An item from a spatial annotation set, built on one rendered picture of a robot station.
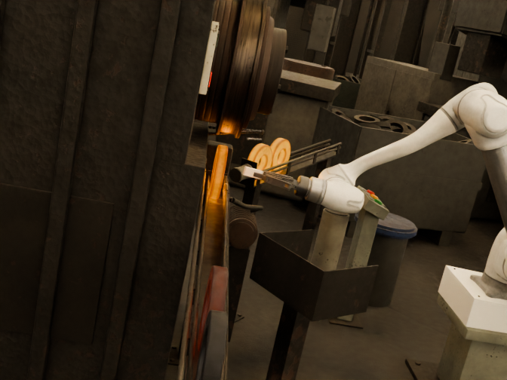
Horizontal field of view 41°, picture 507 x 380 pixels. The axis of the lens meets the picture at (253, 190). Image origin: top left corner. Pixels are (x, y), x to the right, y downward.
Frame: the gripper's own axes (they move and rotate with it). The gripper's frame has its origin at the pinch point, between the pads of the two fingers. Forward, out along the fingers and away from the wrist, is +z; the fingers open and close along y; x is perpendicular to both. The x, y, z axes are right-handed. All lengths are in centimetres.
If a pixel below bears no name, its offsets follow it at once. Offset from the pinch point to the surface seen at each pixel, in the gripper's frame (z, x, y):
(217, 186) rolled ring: 12.3, -3.2, -19.7
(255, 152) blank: -2.3, 1.0, 32.7
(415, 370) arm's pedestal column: -90, -65, 12
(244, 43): 18, 44, -32
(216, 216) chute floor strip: 10.5, -10.4, -29.0
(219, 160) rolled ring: 13.8, 5.0, -18.3
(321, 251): -45, -37, 48
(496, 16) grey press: -179, 104, 293
